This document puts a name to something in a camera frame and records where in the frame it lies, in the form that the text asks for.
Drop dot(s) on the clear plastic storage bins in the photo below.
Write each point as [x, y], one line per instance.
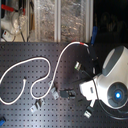
[63, 20]

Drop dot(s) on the blue object at corner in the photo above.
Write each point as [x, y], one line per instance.
[2, 120]

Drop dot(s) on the blue connector plug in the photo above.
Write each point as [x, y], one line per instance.
[94, 34]

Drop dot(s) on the black perforated breadboard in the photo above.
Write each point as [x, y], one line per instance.
[54, 120]

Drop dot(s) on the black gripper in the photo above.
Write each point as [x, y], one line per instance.
[69, 94]

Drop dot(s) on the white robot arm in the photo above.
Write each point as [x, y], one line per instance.
[111, 85]

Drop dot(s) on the grey cable clip middle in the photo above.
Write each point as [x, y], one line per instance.
[54, 93]

